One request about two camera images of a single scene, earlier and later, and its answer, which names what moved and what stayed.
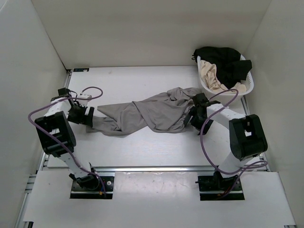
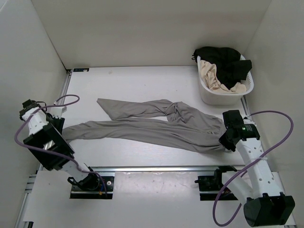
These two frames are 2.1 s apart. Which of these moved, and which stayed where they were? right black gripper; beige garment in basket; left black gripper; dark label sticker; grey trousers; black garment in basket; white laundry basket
Moved: left black gripper; grey trousers; right black gripper
Stayed: white laundry basket; black garment in basket; dark label sticker; beige garment in basket
